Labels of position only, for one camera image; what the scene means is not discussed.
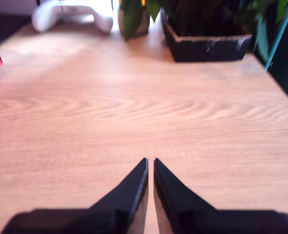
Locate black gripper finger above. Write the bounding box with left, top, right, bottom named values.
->
left=89, top=157, right=149, bottom=234
left=153, top=157, right=218, bottom=234

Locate black planter tray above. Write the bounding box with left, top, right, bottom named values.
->
left=160, top=7, right=253, bottom=63

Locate pale round pot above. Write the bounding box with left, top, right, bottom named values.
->
left=117, top=0, right=151, bottom=37

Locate green leafy houseplant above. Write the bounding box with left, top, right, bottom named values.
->
left=121, top=0, right=288, bottom=63

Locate teal metal bar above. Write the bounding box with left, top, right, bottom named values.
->
left=265, top=0, right=288, bottom=71

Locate white game controller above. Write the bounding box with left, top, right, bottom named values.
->
left=31, top=0, right=114, bottom=34

